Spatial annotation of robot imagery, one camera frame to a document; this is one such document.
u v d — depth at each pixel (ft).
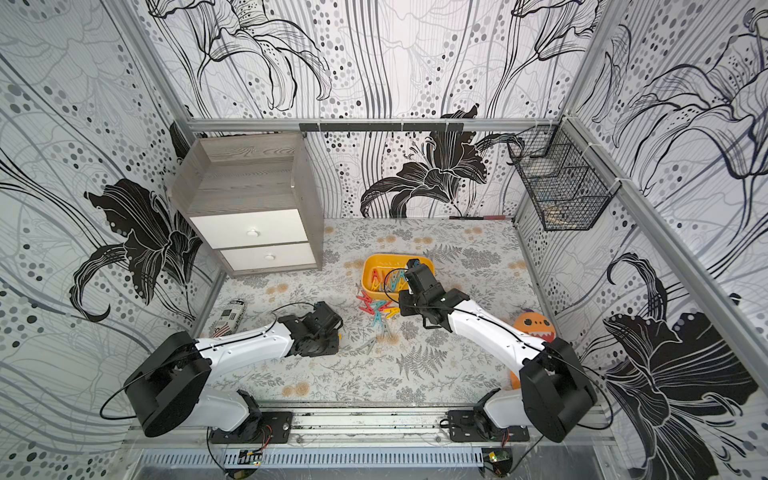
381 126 2.94
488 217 4.03
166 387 1.38
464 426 2.33
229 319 2.93
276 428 2.41
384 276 3.32
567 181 2.89
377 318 2.98
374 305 3.13
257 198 2.82
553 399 1.34
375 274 3.32
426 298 2.06
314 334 2.12
